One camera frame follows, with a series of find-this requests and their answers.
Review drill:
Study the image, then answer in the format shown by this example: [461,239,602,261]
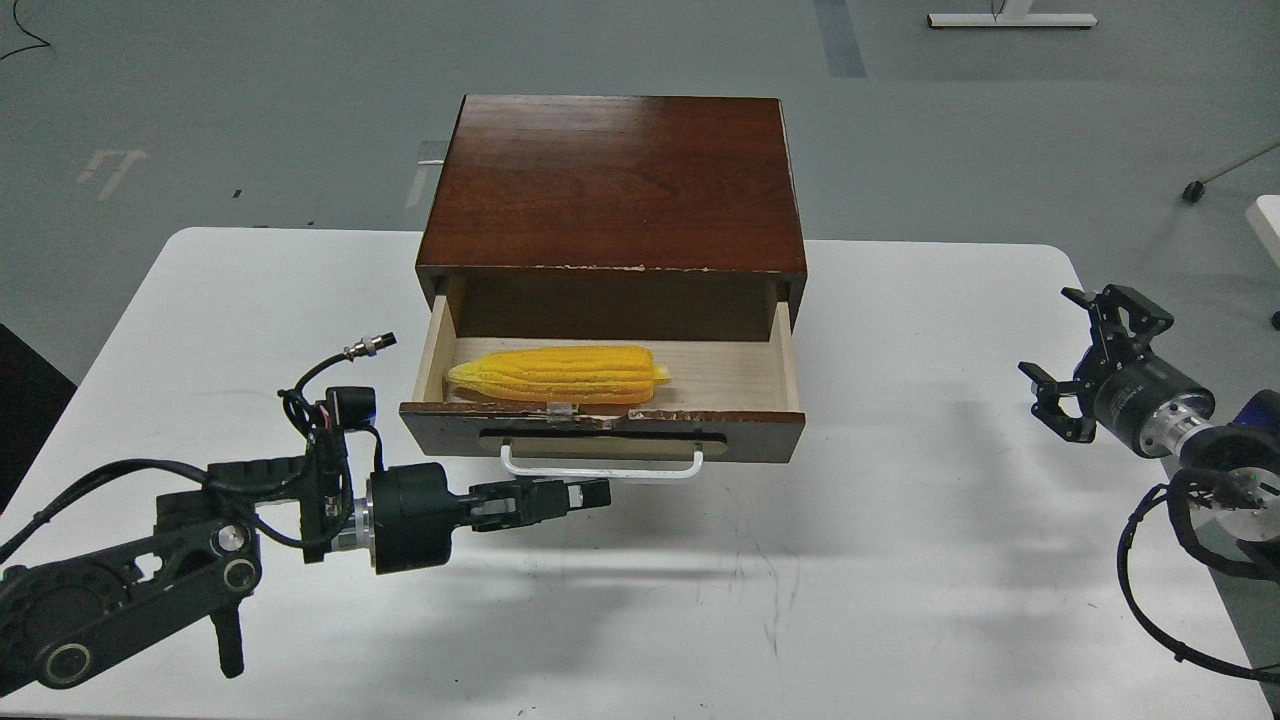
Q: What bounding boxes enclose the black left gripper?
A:
[330,462,612,575]

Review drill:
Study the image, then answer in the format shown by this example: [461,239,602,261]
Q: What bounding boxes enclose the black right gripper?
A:
[1018,284,1216,459]

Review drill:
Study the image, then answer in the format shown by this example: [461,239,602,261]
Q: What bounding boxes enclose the yellow corn cob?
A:
[447,345,672,405]

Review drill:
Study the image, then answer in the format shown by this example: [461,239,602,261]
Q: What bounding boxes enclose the wooden drawer with white handle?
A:
[399,272,806,468]

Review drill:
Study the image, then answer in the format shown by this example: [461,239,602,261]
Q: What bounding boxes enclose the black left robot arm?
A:
[1,333,611,694]

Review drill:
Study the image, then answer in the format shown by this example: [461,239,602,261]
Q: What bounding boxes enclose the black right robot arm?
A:
[1018,284,1279,685]

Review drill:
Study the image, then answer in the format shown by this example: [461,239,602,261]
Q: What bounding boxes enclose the caster wheel with leg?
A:
[1180,137,1279,205]

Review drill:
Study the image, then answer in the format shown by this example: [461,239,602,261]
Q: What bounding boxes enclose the white table edge right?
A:
[1245,193,1280,266]

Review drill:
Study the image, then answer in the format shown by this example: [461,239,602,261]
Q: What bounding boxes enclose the dark wooden cabinet box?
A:
[415,94,808,320]

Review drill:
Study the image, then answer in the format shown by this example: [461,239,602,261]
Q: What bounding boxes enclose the white desk foot bar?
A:
[925,1,1098,29]

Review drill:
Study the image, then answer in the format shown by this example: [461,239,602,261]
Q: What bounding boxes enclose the black floor cable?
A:
[0,0,51,63]

